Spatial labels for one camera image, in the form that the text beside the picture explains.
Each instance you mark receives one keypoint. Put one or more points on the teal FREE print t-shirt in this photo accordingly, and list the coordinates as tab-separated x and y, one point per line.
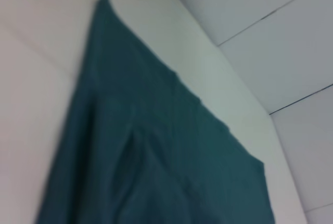
156	143

